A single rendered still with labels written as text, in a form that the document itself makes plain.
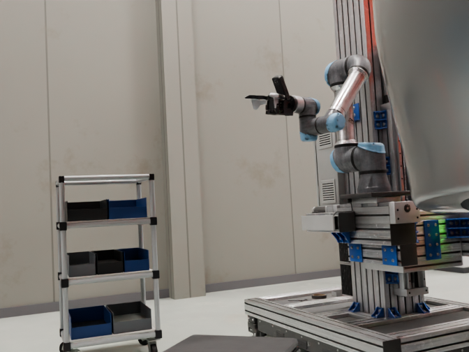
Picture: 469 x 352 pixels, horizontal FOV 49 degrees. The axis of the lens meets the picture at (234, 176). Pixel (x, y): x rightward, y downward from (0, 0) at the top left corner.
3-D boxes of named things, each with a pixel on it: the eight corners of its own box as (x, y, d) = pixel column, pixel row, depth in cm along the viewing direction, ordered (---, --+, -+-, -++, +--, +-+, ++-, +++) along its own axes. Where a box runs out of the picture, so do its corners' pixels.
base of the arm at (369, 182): (350, 194, 236) (349, 172, 237) (376, 193, 242) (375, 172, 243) (372, 192, 222) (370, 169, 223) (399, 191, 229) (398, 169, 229)
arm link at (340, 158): (353, 171, 234) (345, 53, 237) (328, 174, 245) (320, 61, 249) (370, 171, 241) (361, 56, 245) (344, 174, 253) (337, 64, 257)
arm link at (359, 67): (384, 63, 238) (344, 137, 214) (365, 68, 246) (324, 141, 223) (372, 43, 233) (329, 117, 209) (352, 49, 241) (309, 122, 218)
